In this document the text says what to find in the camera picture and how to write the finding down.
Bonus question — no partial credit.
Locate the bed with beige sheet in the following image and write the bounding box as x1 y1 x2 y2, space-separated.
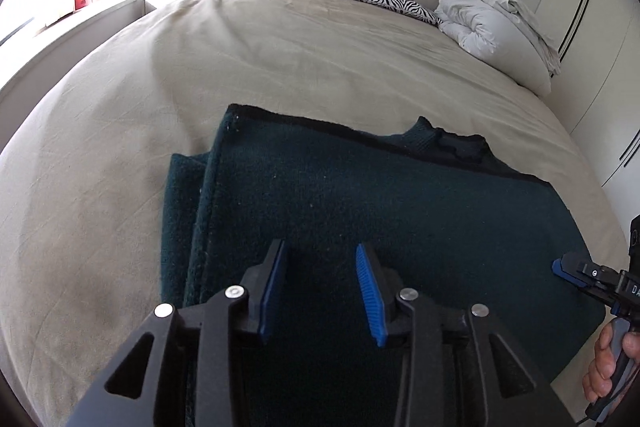
0 0 623 427

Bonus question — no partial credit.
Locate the white window ledge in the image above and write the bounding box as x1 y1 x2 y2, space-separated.
0 0 152 108

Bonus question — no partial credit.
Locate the person's right hand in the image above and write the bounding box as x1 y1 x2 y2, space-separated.
582 321 640 404

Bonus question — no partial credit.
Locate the dark green sweater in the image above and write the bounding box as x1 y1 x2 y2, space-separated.
160 103 607 427

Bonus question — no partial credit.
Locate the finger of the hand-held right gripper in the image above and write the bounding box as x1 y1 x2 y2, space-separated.
551 254 621 294

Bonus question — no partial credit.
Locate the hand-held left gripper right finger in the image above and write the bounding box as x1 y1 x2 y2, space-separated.
355 243 576 427

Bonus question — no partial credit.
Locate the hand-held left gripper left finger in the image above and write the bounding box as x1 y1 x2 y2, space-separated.
65 238 288 427

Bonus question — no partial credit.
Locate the white wardrobe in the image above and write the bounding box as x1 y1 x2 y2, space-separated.
534 0 640 188

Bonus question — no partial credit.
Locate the zebra print pillow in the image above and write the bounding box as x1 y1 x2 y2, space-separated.
339 0 444 26

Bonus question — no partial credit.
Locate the white crumpled duvet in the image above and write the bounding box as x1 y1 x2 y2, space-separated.
433 0 564 97

